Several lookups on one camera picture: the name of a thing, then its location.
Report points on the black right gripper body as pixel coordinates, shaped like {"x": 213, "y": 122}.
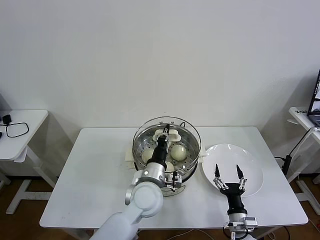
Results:
{"x": 233, "y": 197}

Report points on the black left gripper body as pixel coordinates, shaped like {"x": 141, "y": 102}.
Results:
{"x": 160, "y": 152}

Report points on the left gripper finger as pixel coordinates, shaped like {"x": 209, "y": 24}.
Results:
{"x": 162, "y": 138}
{"x": 166, "y": 128}

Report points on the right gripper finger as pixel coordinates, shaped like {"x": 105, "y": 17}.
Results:
{"x": 240, "y": 172}
{"x": 217, "y": 172}

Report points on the round glass pot lid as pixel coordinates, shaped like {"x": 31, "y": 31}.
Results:
{"x": 175, "y": 135}

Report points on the white steamed baozi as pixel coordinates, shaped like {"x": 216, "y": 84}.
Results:
{"x": 178, "y": 152}
{"x": 147, "y": 155}
{"x": 170, "y": 167}

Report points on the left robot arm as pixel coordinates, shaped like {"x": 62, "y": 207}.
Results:
{"x": 145, "y": 200}

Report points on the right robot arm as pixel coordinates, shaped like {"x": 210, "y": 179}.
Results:
{"x": 237, "y": 217}

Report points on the perforated steel steamer basket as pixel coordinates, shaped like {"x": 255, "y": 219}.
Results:
{"x": 188, "y": 172}

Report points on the white round plate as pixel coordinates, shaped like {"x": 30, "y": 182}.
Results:
{"x": 225, "y": 155}

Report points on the white electric cooking pot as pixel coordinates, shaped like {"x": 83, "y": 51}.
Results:
{"x": 128, "y": 155}

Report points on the small white pen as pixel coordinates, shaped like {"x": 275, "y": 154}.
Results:
{"x": 291, "y": 121}

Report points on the white desk with legs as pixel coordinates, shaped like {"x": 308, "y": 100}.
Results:
{"x": 298, "y": 118}

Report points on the white printed label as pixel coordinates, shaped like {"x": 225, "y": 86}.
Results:
{"x": 300, "y": 112}

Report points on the open grey laptop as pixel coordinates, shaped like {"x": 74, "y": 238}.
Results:
{"x": 315, "y": 100}

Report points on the white side table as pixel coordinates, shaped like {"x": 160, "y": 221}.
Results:
{"x": 25, "y": 130}

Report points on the black power adapter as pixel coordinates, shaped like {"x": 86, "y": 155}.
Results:
{"x": 6, "y": 119}

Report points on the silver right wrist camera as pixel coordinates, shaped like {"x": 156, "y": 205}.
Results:
{"x": 250, "y": 221}

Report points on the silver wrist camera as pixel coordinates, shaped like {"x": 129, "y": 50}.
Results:
{"x": 175, "y": 178}
{"x": 250, "y": 221}

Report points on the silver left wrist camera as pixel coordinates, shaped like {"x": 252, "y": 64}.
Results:
{"x": 175, "y": 178}

